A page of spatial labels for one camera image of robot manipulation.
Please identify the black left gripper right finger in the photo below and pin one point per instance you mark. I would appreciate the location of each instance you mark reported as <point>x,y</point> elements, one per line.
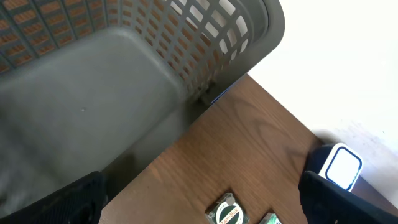
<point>324,202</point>

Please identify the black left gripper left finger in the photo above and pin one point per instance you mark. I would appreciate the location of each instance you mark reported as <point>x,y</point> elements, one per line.
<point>81,201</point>

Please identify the green tissue pack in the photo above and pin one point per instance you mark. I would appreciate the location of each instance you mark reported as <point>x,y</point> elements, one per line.
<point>270,218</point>

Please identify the round black tin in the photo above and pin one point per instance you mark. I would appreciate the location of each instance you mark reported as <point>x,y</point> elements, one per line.
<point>226,210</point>

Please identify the dark grey mesh basket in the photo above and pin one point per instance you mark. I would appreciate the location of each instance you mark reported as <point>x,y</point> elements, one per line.
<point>107,85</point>

